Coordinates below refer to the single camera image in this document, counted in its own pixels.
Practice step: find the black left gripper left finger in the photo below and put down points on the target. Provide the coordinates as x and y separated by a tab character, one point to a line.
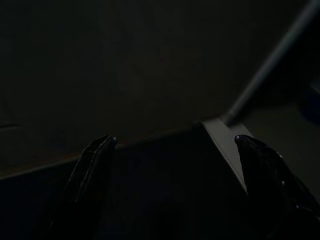
87	175

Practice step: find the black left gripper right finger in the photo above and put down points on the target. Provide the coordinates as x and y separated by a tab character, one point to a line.
265	180

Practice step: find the grey metal pole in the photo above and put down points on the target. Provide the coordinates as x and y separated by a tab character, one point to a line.
272	60

